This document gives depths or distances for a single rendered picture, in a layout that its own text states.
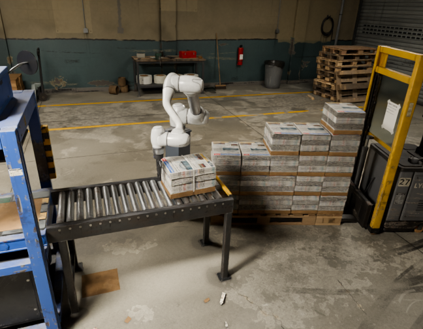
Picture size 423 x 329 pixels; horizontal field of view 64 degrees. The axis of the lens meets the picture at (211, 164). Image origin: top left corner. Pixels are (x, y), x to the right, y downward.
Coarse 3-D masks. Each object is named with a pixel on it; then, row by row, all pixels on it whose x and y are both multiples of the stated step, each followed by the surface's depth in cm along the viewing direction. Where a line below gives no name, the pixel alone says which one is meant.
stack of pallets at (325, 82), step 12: (324, 48) 902; (336, 48) 859; (348, 48) 855; (360, 48) 865; (372, 48) 876; (336, 60) 859; (348, 60) 863; (360, 60) 879; (324, 72) 904; (324, 84) 907; (324, 96) 919; (336, 96) 891; (348, 96) 911
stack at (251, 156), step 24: (216, 144) 361; (240, 144) 364; (216, 168) 343; (240, 168) 353; (264, 168) 345; (288, 168) 346; (312, 168) 348; (216, 216) 367; (240, 216) 368; (264, 216) 369; (288, 216) 371; (312, 216) 372
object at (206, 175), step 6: (192, 156) 281; (198, 156) 281; (204, 156) 281; (192, 162) 271; (198, 162) 271; (204, 162) 271; (210, 162) 272; (198, 168) 260; (204, 168) 262; (210, 168) 264; (198, 174) 262; (204, 174) 265; (210, 174) 267; (198, 180) 265; (204, 180) 267; (210, 180) 270; (198, 186) 268; (204, 186) 270; (210, 186) 272
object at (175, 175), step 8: (168, 160) 272; (176, 160) 273; (168, 168) 259; (176, 168) 259; (184, 168) 260; (168, 176) 257; (176, 176) 255; (184, 176) 258; (168, 184) 263; (176, 184) 258; (184, 184) 261; (176, 192) 261
